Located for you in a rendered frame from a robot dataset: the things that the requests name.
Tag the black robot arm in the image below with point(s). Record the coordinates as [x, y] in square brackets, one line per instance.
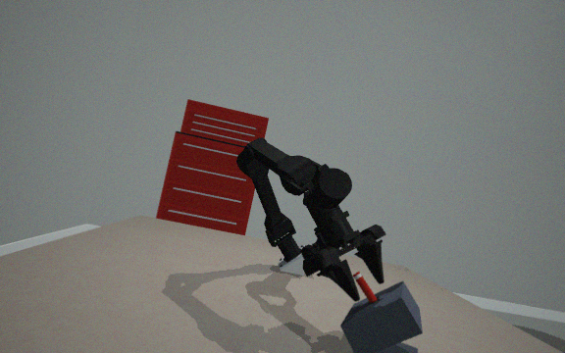
[327, 188]

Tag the dark blue-grey sloped panel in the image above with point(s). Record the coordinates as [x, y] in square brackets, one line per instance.
[381, 326]

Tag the red peg with grey band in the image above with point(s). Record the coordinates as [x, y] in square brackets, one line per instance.
[365, 287]

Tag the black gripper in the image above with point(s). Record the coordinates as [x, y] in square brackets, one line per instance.
[337, 232]

